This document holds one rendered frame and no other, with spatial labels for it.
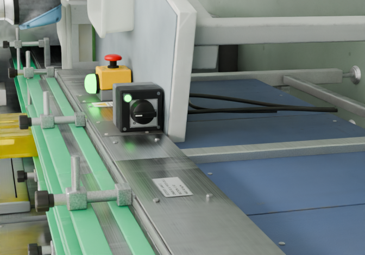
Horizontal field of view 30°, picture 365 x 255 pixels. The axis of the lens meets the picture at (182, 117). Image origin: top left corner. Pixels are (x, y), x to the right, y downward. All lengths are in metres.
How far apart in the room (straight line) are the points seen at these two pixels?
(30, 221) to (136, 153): 0.65
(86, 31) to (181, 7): 0.85
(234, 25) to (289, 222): 0.46
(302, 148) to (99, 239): 0.49
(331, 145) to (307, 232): 0.37
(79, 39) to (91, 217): 1.15
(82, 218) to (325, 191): 0.36
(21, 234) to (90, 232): 0.79
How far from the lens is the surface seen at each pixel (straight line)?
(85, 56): 2.02
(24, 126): 1.38
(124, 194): 0.94
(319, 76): 2.04
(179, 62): 1.20
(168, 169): 1.05
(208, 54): 1.26
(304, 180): 1.08
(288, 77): 1.96
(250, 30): 1.26
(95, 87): 1.54
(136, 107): 1.23
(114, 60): 1.54
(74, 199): 0.93
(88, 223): 0.90
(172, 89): 1.22
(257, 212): 0.94
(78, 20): 2.00
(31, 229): 1.68
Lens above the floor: 1.06
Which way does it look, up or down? 16 degrees down
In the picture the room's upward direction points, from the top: 93 degrees counter-clockwise
